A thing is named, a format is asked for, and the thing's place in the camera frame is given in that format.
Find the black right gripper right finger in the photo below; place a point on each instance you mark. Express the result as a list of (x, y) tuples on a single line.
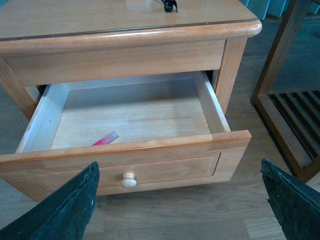
[(296, 206)]

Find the light blue pleated curtain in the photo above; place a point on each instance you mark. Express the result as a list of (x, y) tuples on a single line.
[(262, 6)]

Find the round wooden drawer knob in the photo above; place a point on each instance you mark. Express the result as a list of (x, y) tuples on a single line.
[(128, 180)]

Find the wooden nightstand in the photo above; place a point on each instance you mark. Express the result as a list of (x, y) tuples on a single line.
[(59, 41)]

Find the pink marker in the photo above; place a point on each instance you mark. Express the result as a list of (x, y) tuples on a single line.
[(109, 138)]

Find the wooden drawer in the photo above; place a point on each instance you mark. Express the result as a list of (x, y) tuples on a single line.
[(172, 133)]

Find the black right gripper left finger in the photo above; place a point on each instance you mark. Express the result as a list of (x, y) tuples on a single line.
[(63, 215)]

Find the dark wooden slatted rack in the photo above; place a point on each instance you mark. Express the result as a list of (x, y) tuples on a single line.
[(292, 118)]

